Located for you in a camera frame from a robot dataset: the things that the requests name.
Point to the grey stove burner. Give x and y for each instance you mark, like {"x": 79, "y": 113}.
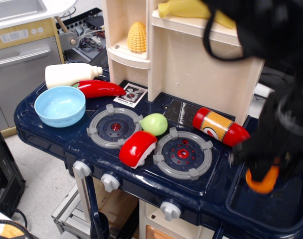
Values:
{"x": 183, "y": 155}
{"x": 112, "y": 127}

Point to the navy toy kitchen counter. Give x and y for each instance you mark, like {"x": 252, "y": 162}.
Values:
{"x": 219, "y": 199}

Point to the right grey stove knob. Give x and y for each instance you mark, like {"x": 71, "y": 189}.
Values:
{"x": 170, "y": 211}

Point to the middle grey stove knob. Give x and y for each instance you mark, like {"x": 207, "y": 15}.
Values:
{"x": 110, "y": 182}

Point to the black white sticker label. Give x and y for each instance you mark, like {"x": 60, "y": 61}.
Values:
{"x": 133, "y": 95}

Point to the red white toy sushi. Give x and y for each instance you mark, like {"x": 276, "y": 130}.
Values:
{"x": 136, "y": 149}

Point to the green toy pear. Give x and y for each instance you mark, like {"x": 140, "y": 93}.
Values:
{"x": 155, "y": 124}

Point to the black computer case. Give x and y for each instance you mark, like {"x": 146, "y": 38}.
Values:
{"x": 12, "y": 183}

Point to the aluminium frame stand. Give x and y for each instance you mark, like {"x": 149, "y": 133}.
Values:
{"x": 72, "y": 215}

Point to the white toy bottle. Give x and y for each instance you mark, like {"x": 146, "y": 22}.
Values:
{"x": 69, "y": 74}

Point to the light blue plastic bowl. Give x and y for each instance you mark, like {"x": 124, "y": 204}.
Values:
{"x": 61, "y": 106}

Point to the red toy chili pepper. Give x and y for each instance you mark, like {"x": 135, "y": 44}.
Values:
{"x": 97, "y": 88}

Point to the grey stove knob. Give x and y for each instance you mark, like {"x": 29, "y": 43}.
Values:
{"x": 110, "y": 182}
{"x": 81, "y": 170}
{"x": 170, "y": 211}

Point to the left grey stove burner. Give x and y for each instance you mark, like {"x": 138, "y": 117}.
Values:
{"x": 112, "y": 127}

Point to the cream toy kitchen shelf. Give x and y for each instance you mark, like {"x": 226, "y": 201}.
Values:
{"x": 176, "y": 62}

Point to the yellow toy corn cob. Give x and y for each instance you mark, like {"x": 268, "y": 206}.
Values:
{"x": 137, "y": 37}

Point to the right grey stove burner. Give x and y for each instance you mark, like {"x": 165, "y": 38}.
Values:
{"x": 183, "y": 155}

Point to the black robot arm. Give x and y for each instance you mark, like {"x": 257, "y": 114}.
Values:
{"x": 271, "y": 30}

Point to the orange toy carrot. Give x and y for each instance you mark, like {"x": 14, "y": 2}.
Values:
{"x": 268, "y": 183}

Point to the red toy ketchup bottle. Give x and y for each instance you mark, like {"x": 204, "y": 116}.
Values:
{"x": 219, "y": 127}

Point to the yellow toy banana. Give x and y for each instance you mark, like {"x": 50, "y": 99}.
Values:
{"x": 193, "y": 8}

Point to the wooden grey toy dishwasher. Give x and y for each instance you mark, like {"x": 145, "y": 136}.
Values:
{"x": 32, "y": 36}

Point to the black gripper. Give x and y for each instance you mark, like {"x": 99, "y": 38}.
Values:
{"x": 279, "y": 134}

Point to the left grey stove knob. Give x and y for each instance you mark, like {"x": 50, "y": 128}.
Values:
{"x": 81, "y": 170}

